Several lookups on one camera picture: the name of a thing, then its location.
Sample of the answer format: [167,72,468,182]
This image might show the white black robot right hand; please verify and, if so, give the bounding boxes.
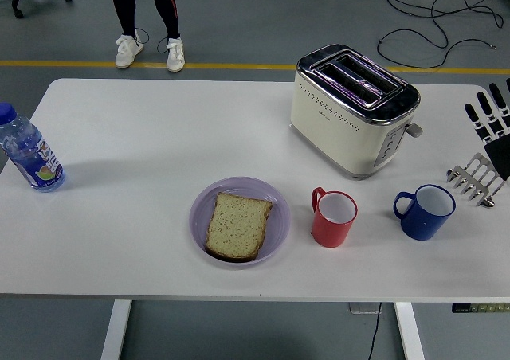
[464,76,510,184]

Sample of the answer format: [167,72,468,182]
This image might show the blue enamel cup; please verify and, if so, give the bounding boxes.
[393,183,457,242]

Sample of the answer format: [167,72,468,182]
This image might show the red enamel cup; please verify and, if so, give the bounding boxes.
[310,186,359,248]

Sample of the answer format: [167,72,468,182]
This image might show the slice of bread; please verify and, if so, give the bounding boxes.
[204,191,274,263]

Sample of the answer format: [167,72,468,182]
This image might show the silver metal toast rack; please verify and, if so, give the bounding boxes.
[445,151,508,208]

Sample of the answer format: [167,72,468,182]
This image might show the black table control panel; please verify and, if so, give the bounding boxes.
[451,302,510,314]

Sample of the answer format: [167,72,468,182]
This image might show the cream and chrome toaster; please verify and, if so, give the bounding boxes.
[289,43,424,181]

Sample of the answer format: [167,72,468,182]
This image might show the white table leg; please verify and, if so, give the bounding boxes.
[394,301,426,360]
[100,299,132,360]

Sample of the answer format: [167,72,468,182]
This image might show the grey box under table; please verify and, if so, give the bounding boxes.
[349,302,383,315]

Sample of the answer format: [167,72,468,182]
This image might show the purple plastic plate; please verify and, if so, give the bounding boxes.
[188,176,292,271]

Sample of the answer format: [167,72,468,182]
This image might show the person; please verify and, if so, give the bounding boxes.
[105,0,186,73]

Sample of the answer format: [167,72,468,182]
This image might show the clear water bottle blue cap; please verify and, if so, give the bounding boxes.
[0,102,66,194]

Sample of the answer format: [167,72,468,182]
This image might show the black floor cable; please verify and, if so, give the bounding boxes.
[364,0,510,69]

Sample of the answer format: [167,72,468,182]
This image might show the thin black hanging cable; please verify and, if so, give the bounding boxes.
[366,302,383,360]

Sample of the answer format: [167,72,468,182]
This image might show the thin black looped cable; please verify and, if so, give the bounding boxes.
[133,28,172,54]

